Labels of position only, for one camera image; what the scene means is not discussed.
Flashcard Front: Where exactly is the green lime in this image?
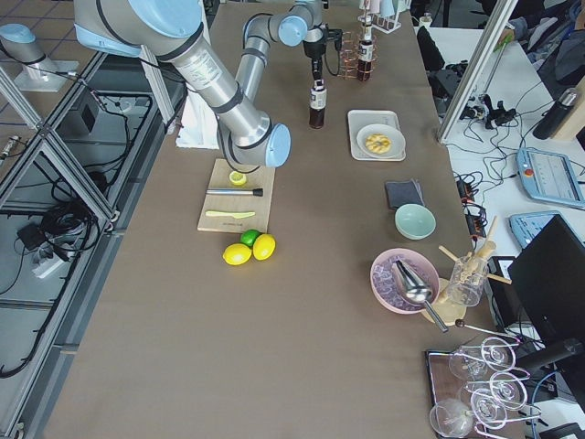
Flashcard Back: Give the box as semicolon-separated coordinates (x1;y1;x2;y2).
239;229;261;247

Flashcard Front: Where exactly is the white plate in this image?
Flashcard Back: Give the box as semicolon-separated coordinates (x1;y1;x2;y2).
356;123;406;159

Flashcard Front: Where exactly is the mint green bowl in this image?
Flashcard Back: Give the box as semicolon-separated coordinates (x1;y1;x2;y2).
395;204;436;241

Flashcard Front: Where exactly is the metal ice scoop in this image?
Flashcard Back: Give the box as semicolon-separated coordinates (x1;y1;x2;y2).
392;260;448;333

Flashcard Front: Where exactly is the teach pendant tablet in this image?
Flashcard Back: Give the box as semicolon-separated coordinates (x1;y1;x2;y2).
508;210;574;250
516;147;584;209

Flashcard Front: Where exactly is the white serving tray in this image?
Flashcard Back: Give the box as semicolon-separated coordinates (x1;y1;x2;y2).
347;110;406;162

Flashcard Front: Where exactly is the yellow plastic knife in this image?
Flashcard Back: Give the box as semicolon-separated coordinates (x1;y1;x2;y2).
205;210;256;220

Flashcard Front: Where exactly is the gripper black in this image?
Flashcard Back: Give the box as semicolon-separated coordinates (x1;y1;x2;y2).
303;25;343;89

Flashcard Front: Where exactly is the black thermos bottle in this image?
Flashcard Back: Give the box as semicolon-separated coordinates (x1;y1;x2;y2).
533;87;580;140

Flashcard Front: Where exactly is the tea bottle dark red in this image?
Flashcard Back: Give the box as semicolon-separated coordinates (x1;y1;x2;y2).
309;80;327;129

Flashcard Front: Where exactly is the wooden cutting board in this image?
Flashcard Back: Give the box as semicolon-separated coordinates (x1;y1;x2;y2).
197;158;275;233

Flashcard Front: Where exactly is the wine glass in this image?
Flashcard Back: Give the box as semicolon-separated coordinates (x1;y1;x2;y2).
429;398;474;438
457;372;527;411
449;337;516;380
470;389;542;430

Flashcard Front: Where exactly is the half lemon slice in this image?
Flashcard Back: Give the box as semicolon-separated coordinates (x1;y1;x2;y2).
229;171;248;187

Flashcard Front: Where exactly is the wooden cup tree stand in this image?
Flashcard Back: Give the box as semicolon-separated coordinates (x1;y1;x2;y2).
439;216;512;307

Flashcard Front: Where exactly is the grey folded cloth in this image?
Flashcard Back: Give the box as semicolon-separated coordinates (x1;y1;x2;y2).
384;179;425;209

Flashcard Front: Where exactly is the white wire cup rack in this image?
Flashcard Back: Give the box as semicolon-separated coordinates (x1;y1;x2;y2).
358;0;405;34

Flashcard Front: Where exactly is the metal muddler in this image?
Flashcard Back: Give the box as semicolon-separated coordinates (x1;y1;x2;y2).
206;187;264;197

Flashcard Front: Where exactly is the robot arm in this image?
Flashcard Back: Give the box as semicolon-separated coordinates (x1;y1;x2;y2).
1;24;65;92
74;1;326;167

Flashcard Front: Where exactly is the black monitor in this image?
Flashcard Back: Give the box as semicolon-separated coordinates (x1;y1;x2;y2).
509;215;584;343

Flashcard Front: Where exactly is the black glass tray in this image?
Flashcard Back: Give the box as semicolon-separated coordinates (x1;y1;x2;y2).
425;350;495;405

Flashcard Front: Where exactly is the ring pastry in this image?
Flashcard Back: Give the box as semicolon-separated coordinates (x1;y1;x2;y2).
365;134;392;155

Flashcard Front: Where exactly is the yellow lemon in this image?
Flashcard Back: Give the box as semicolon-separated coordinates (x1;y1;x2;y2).
222;242;252;266
252;233;276;261

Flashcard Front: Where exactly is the aluminium frame post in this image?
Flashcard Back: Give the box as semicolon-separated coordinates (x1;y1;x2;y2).
437;0;517;145

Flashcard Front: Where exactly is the pink bowl with ice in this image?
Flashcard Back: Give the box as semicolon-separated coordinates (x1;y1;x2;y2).
369;248;440;315

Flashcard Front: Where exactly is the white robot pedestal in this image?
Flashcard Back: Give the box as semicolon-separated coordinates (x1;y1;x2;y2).
175;91;218;150

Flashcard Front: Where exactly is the glass jar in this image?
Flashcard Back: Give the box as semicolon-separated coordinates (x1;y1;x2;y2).
446;256;487;306

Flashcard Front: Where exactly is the tea bottle in rack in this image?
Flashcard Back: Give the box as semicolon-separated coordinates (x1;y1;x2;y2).
356;34;374;81

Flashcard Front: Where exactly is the copper wire bottle rack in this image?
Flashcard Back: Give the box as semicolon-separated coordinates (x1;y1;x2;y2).
339;31;378;81

